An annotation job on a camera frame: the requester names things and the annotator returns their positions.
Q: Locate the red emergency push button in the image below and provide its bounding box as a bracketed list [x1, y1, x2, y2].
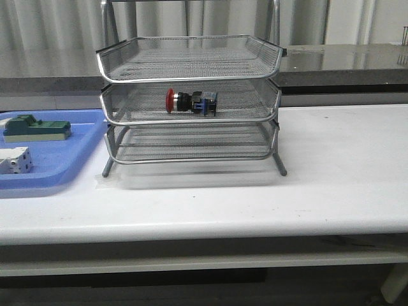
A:
[165, 88, 217, 116]

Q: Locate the white table leg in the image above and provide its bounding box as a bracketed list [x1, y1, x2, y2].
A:
[380, 263, 407, 304]

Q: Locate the grey stone counter shelf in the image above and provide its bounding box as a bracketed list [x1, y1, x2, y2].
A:
[1, 44, 407, 95]

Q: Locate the blue plastic tray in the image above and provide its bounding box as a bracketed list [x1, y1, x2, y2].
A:
[1, 109, 107, 198]

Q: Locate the silver metal rack frame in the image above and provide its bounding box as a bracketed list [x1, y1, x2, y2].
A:
[100, 0, 288, 179]

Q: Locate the white circuit breaker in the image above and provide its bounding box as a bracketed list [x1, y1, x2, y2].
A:
[1, 147, 33, 175]

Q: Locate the green electrical switch block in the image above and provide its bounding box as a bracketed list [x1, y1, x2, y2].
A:
[3, 114, 71, 143]

